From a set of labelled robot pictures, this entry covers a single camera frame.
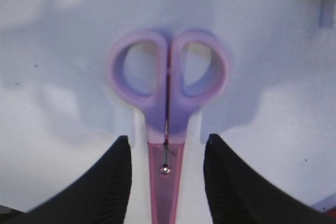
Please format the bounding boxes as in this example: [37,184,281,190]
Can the pink safety scissors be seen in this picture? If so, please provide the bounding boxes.
[109,30,229,223]

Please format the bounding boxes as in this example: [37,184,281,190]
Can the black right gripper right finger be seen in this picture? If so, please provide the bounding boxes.
[203,134,335,223]

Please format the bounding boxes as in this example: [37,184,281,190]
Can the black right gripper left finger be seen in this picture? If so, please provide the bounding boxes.
[7,135,132,223]

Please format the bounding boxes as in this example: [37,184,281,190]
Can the red glitter marker pen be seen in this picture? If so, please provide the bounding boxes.
[312,194,336,212]

